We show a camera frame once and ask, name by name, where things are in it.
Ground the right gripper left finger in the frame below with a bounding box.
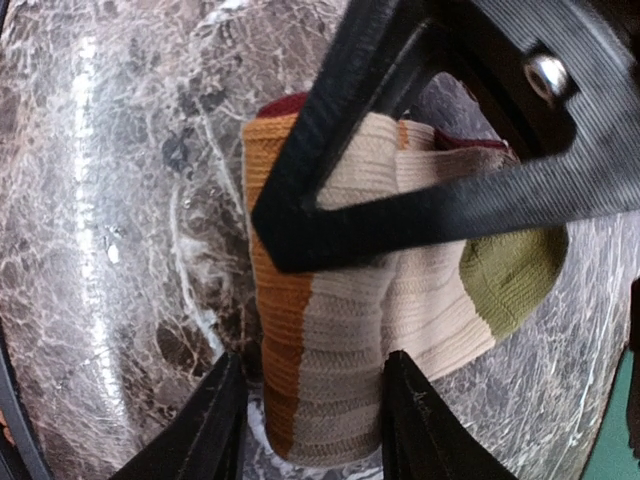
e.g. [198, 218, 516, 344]
[112, 353, 248, 480]

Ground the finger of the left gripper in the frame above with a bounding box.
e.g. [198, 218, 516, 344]
[249, 0, 431, 241]
[252, 152, 639, 273]

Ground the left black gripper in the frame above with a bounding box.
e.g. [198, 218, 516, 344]
[389, 0, 640, 166]

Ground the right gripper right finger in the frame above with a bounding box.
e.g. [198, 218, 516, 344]
[381, 351, 515, 480]

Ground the beige striped sock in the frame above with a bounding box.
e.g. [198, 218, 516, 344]
[243, 93, 568, 468]

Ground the green compartment tray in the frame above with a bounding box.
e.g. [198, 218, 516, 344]
[582, 350, 639, 480]

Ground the black front rail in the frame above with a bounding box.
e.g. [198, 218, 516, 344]
[1, 332, 54, 479]

